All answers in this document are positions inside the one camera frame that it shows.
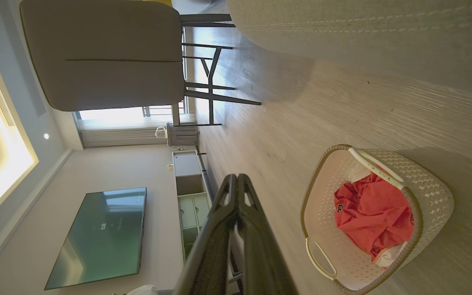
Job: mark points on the black metal table frame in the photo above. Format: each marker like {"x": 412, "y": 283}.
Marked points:
{"x": 210, "y": 73}

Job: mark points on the white curtain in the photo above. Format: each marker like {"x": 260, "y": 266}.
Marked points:
{"x": 117, "y": 135}

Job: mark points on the grey fabric sofa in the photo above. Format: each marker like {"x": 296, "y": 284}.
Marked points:
{"x": 383, "y": 24}

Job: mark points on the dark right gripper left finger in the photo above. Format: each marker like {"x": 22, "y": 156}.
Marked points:
{"x": 207, "y": 254}

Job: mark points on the red garment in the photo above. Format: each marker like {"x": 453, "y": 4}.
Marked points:
{"x": 375, "y": 213}

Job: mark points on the white woven plastic laundry basket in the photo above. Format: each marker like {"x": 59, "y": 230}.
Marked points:
{"x": 428, "y": 192}

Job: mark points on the grey TV cabinet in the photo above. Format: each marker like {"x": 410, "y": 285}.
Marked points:
{"x": 187, "y": 168}

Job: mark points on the small grey side table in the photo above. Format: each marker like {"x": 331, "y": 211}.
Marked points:
{"x": 183, "y": 134}

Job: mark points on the flat screen television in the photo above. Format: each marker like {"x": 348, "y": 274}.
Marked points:
{"x": 100, "y": 237}

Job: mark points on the small white wall device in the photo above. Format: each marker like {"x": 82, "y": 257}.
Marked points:
{"x": 161, "y": 132}

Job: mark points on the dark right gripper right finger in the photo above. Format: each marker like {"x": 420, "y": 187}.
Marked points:
{"x": 264, "y": 254}

